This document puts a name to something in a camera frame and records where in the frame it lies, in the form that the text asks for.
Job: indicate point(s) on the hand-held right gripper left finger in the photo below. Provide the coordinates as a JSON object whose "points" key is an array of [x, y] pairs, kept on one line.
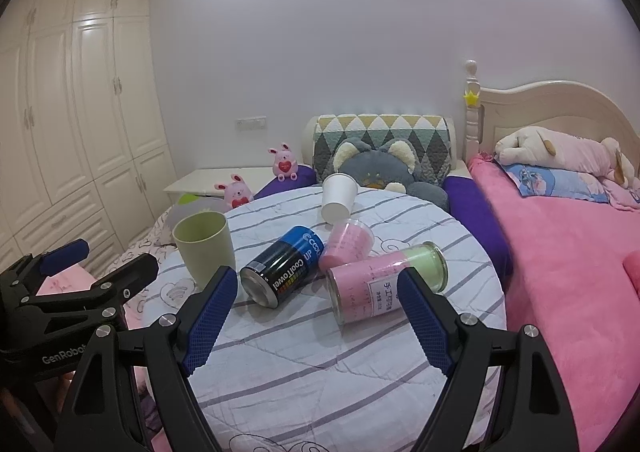
{"points": [[212, 317]]}

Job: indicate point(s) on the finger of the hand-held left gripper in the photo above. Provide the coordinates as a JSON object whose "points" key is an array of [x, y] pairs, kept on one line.
{"points": [[65, 256], [125, 278]]}

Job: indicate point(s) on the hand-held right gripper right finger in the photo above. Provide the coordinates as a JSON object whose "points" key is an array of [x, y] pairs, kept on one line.
{"points": [[422, 319]]}

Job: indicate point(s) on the pink plastic cup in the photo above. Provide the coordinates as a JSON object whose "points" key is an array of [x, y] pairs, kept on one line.
{"points": [[345, 247]]}

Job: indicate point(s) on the green plastic cup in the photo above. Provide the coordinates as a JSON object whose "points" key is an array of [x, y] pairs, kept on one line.
{"points": [[205, 252]]}

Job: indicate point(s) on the white paper cup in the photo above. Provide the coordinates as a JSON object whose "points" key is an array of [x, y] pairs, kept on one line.
{"points": [[336, 202]]}

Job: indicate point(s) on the white patterned bedsheet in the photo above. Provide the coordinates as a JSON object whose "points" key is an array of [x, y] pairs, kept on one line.
{"points": [[145, 239]]}

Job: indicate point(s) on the pink and green glass jar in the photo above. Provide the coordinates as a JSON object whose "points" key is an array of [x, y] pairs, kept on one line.
{"points": [[365, 292]]}

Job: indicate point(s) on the blue and black can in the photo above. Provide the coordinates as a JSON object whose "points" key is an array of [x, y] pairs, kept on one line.
{"points": [[285, 267]]}

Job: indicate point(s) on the small green object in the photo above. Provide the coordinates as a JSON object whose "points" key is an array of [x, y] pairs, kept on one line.
{"points": [[187, 199]]}

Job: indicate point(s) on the purple cloth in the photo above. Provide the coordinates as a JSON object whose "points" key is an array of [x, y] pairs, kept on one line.
{"points": [[470, 217], [287, 182]]}

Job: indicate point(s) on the pink bunny toy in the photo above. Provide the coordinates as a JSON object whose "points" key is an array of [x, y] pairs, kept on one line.
{"points": [[284, 163], [237, 193]]}

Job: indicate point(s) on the white nightstand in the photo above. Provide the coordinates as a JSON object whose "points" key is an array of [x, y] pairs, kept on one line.
{"points": [[210, 179]]}

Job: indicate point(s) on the pink fleece blanket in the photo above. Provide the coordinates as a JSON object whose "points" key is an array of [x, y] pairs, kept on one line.
{"points": [[560, 262]]}

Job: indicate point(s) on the grey cat plush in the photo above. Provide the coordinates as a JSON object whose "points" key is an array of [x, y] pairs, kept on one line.
{"points": [[380, 166]]}

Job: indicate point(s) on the cream wardrobe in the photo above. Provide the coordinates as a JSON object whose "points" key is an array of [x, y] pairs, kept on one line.
{"points": [[90, 81]]}

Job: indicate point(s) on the blue printed pillow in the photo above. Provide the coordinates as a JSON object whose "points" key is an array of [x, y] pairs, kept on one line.
{"points": [[550, 182]]}

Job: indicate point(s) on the diamond pattern quilted cushion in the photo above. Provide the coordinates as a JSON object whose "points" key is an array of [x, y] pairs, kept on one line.
{"points": [[380, 129]]}

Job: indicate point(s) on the cream and pink plush animal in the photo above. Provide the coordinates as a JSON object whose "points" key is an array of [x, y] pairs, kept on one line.
{"points": [[560, 146]]}

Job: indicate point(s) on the yellow star ornament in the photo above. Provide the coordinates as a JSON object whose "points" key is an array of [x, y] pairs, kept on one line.
{"points": [[471, 96]]}

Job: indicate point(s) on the cream bed headboard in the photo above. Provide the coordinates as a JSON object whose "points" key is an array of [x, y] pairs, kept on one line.
{"points": [[540, 106]]}

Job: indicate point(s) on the white wall outlet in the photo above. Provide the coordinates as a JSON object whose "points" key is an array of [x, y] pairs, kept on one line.
{"points": [[251, 123]]}

